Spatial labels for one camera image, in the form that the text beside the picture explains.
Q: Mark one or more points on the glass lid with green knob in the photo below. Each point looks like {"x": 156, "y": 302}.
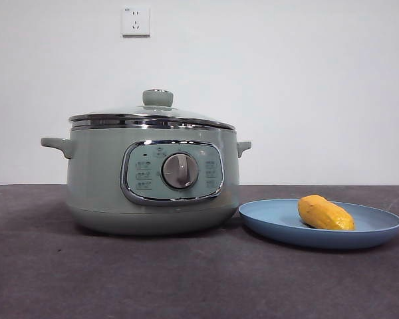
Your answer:
{"x": 186, "y": 114}

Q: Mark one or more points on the grey steamer control dial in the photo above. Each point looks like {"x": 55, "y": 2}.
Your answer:
{"x": 180, "y": 171}

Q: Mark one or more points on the blue round plate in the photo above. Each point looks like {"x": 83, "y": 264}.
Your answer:
{"x": 272, "y": 219}

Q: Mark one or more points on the pale green electric steamer pot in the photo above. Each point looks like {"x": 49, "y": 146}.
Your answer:
{"x": 93, "y": 182}

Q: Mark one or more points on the white wall socket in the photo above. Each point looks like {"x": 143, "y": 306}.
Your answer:
{"x": 135, "y": 22}

